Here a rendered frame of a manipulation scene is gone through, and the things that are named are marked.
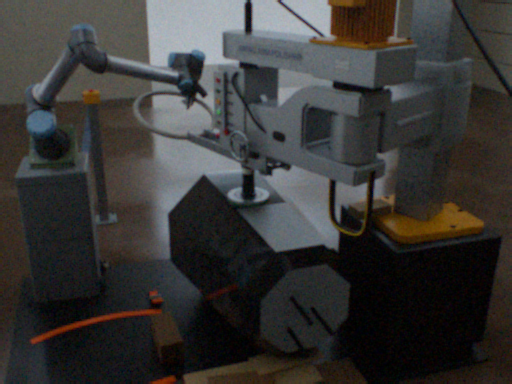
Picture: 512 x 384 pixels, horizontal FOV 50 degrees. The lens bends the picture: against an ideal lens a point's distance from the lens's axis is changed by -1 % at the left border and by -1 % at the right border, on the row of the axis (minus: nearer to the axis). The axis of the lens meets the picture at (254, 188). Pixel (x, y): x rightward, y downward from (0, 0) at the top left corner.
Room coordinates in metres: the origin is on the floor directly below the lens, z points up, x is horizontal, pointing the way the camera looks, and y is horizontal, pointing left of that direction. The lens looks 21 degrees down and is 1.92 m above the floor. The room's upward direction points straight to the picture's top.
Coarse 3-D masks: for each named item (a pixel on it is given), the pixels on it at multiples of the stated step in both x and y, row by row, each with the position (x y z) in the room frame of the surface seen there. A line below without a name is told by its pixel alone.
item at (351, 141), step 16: (336, 112) 2.10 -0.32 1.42; (336, 128) 2.08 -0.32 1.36; (352, 128) 2.03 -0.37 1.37; (368, 128) 2.04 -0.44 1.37; (336, 144) 2.07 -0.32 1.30; (352, 144) 2.03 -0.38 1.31; (368, 144) 2.04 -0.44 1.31; (336, 160) 2.08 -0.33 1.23; (352, 160) 2.03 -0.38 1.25; (368, 160) 2.04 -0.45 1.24
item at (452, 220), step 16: (448, 208) 2.64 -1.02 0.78; (384, 224) 2.45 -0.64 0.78; (400, 224) 2.44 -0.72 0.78; (416, 224) 2.44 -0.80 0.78; (432, 224) 2.44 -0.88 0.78; (448, 224) 2.44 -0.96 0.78; (464, 224) 2.44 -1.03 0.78; (480, 224) 2.44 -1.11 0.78; (400, 240) 2.32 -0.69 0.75; (416, 240) 2.32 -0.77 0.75; (432, 240) 2.35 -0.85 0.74
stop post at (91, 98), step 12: (84, 96) 4.10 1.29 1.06; (96, 96) 4.12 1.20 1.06; (96, 108) 4.14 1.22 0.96; (96, 120) 4.14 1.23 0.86; (96, 132) 4.14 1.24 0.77; (96, 144) 4.13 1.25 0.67; (96, 156) 4.13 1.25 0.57; (96, 168) 4.13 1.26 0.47; (96, 180) 4.12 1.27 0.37; (96, 192) 4.12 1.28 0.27; (96, 216) 4.22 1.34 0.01; (108, 216) 4.14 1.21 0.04
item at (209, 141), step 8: (192, 136) 2.89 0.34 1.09; (200, 136) 2.85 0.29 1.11; (208, 136) 2.96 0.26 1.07; (200, 144) 2.83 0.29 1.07; (208, 144) 2.78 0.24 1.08; (216, 144) 2.73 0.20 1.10; (216, 152) 2.72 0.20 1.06; (224, 152) 2.67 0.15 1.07; (248, 160) 2.53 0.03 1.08; (256, 160) 2.49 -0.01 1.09; (272, 160) 2.56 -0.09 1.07; (256, 168) 2.49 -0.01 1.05; (272, 168) 2.43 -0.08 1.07; (288, 168) 2.48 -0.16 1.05
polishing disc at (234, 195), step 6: (234, 192) 2.65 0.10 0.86; (240, 192) 2.64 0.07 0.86; (258, 192) 2.65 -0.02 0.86; (264, 192) 2.65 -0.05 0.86; (234, 198) 2.57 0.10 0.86; (240, 198) 2.57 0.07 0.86; (246, 198) 2.57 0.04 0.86; (252, 198) 2.57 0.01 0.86; (258, 198) 2.57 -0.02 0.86; (264, 198) 2.57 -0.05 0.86; (246, 204) 2.52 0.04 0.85; (252, 204) 2.52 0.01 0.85
